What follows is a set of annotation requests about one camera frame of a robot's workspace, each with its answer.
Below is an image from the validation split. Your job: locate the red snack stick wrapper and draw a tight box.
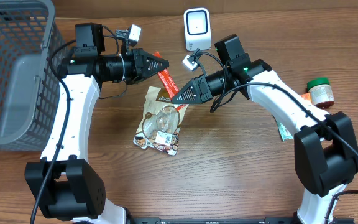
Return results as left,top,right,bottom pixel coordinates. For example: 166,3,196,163
154,52,188,111

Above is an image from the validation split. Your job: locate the beige nut snack bag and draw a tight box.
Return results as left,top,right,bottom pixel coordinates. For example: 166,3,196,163
133,86,188,156

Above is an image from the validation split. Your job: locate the teal snack packet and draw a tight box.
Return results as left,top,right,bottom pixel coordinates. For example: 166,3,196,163
277,121,293,141

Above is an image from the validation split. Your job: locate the small orange snack box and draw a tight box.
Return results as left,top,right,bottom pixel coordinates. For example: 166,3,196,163
301,93,311,102

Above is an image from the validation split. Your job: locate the green-lidded sauce jar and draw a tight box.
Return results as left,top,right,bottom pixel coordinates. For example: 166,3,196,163
306,77,335,108

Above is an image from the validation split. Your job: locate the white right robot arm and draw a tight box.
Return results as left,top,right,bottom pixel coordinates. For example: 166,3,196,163
172,59,358,223

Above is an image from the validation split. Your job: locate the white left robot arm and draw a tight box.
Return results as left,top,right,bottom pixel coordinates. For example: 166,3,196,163
24,49,169,223

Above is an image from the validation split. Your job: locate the white barcode scanner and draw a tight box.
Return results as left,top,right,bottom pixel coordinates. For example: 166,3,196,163
183,7,212,52

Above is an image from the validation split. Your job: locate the grey plastic basket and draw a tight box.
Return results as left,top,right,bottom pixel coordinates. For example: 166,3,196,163
0,0,64,151

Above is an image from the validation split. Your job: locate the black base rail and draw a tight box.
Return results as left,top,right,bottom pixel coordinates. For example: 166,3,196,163
126,217,301,224

